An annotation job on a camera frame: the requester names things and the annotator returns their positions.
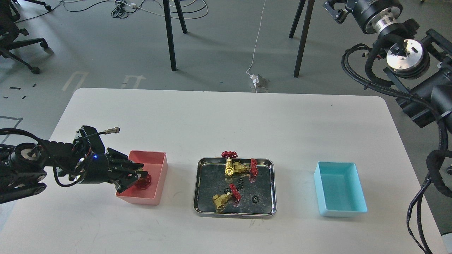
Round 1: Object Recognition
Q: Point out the brass valve red handle bottom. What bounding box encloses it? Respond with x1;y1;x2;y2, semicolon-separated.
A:
213;183;242;213

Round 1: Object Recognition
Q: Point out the white power adapter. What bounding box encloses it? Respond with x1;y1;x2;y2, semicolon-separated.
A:
250;74;267;88

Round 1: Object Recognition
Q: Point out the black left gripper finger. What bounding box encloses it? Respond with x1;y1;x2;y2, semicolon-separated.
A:
108;170;148;193
106;148;144;173

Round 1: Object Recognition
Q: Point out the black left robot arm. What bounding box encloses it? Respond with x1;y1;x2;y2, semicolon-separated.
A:
0;125;151;204

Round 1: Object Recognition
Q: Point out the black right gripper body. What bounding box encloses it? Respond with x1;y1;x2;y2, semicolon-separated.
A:
346;0;403;34

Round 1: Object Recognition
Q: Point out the black stand leg left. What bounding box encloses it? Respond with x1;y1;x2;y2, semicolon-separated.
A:
163;0;188;71

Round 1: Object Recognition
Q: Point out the white cable on floor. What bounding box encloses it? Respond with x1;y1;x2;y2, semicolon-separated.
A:
246;0;267;93

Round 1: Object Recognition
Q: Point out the light blue plastic box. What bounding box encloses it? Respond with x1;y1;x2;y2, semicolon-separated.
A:
314;161;368;217

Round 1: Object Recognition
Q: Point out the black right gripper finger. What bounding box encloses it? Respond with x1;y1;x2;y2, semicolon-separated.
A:
323;0;349;24

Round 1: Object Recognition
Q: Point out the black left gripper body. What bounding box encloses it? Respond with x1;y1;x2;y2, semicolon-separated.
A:
74;126;120;184

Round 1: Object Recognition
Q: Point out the brass valve red handle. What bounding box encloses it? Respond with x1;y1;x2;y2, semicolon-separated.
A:
233;158;258;177
134;173;152;190
213;183;242;213
221;151;238;177

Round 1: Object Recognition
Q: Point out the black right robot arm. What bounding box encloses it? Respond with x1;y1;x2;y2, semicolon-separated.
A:
323;0;452;254

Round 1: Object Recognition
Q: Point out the silver metal tray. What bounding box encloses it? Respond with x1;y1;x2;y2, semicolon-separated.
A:
193;157;277;218

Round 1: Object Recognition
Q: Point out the pink plastic box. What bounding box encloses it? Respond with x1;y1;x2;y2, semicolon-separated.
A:
115;151;168;205

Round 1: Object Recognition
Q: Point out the black stand leg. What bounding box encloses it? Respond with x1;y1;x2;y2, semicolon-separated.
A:
289;0;315;78
163;0;188;71

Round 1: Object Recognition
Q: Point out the black cable bundle on floor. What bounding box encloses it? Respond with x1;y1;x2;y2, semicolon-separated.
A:
111;0;209;20

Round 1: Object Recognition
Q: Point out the black stand leg right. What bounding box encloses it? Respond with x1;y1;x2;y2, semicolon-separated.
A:
289;0;315;78

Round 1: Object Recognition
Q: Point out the brass valve red handle top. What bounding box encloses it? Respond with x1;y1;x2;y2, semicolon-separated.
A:
221;151;238;177

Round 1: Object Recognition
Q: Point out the black office chair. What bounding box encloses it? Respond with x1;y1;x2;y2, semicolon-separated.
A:
0;0;49;74

